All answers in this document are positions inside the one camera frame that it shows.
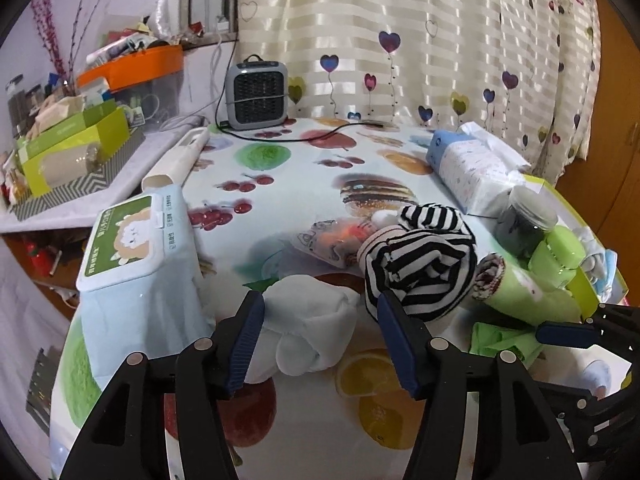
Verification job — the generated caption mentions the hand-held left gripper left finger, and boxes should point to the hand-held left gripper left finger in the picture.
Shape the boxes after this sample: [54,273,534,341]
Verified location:
[60,290,266,480]

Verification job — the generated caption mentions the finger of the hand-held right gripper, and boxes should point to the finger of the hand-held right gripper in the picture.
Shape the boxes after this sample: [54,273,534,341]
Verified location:
[537,360,640,463]
[535,302,640,356]

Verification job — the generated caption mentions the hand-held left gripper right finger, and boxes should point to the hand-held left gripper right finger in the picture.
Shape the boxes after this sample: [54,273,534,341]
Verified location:
[377,290,583,480]

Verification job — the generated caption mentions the light green cloth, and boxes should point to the light green cloth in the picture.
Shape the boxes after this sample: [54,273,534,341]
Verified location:
[470,321,543,366]

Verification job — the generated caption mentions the white soft cloth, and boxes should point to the white soft cloth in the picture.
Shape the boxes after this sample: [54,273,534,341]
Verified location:
[245,275,361,386]

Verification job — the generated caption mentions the black white striped cloth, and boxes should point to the black white striped cloth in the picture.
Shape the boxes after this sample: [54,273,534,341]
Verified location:
[362,202,478,323]

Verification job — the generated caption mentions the small white sock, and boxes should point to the small white sock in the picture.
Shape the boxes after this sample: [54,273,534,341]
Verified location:
[580,360,613,396]

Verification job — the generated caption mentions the white knitted rolled cloth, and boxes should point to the white knitted rolled cloth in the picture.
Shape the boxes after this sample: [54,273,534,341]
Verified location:
[472,252,586,323]

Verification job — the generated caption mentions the blue white cloth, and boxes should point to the blue white cloth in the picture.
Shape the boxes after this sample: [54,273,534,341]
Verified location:
[575,220,626,296]

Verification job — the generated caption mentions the clear jar dark contents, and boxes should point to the clear jar dark contents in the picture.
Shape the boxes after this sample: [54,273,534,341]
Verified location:
[495,186,560,268]

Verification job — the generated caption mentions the clear bag with orange toy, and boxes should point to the clear bag with orange toy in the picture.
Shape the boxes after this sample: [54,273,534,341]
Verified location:
[297,217,376,268]

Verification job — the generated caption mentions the wet wipes pack green label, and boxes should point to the wet wipes pack green label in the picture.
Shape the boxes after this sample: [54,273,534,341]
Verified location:
[75,185,218,386]

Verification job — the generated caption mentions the fruit print tablecloth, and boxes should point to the fruit print tablecloth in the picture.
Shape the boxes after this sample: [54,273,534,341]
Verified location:
[47,117,631,480]

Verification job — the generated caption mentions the blue white tissue pack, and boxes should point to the blue white tissue pack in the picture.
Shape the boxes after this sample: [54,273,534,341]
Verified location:
[427,121,531,218]

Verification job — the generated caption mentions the wooden wardrobe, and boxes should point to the wooden wardrobe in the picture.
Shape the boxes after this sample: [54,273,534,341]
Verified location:
[555,0,640,306]

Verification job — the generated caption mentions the grey chevron pattern box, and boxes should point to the grey chevron pattern box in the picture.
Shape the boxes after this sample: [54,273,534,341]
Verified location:
[10,130,147,222]

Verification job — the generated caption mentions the open green box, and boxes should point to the open green box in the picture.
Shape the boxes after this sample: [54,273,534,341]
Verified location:
[22,106,132,200]

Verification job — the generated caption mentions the grey desktop heater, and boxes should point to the grey desktop heater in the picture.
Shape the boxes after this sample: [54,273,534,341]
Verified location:
[224,55,290,131]

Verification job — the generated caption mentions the clear plastic container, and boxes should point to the clear plastic container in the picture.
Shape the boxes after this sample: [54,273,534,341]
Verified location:
[107,67,183,126]

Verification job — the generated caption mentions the green box lid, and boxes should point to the green box lid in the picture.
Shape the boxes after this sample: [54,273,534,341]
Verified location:
[15,100,121,161]

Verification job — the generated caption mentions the orange tray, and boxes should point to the orange tray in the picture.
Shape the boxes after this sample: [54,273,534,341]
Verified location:
[76,44,185,93]

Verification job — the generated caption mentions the pile of small packets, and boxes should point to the pile of small packets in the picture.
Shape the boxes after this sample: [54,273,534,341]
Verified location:
[85,0,201,66]

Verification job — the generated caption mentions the striped curtain with hearts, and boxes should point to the striped curtain with hearts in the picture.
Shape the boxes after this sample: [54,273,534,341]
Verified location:
[235,0,603,181]

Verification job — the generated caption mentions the purple decorative branches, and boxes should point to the purple decorative branches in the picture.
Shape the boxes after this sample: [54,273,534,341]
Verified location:
[30,0,126,86]

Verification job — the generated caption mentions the white lint roller handle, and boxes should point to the white lint roller handle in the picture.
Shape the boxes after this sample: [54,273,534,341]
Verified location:
[141,127,210,196]

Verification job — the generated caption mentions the black power cable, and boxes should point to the black power cable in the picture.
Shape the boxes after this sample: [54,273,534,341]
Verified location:
[215,80,396,143]

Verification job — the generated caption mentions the white cable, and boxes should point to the white cable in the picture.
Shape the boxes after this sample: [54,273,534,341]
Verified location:
[160,15,238,133]

